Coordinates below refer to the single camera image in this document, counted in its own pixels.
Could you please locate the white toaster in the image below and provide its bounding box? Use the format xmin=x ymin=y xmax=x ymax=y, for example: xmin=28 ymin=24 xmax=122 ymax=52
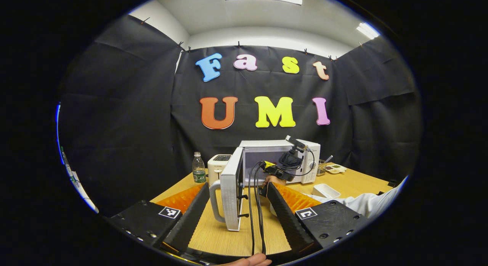
xmin=207 ymin=154 xmax=233 ymax=186

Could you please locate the white rectangular food container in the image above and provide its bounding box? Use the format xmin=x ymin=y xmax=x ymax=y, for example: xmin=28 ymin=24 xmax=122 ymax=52
xmin=312 ymin=183 xmax=341 ymax=199

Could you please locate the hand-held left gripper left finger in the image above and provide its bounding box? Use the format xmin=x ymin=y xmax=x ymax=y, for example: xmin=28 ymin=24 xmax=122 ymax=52
xmin=108 ymin=182 xmax=210 ymax=255

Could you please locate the black cable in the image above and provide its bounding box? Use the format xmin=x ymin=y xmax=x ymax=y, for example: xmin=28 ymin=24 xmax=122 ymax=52
xmin=248 ymin=160 xmax=267 ymax=256
xmin=254 ymin=163 xmax=267 ymax=255

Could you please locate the clear plastic water bottle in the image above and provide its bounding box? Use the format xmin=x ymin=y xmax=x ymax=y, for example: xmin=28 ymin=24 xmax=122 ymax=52
xmin=192 ymin=152 xmax=207 ymax=184

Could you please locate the white microwave oven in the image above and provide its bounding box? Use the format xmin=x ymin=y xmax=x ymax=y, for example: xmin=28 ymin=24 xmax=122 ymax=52
xmin=209 ymin=139 xmax=321 ymax=232

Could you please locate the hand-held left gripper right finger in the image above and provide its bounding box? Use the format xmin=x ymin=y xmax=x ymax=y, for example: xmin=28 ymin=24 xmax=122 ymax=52
xmin=266 ymin=181 xmax=372 ymax=255

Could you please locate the small ceiling light panel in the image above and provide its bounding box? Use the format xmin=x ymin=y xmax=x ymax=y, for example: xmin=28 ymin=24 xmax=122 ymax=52
xmin=356 ymin=23 xmax=381 ymax=40

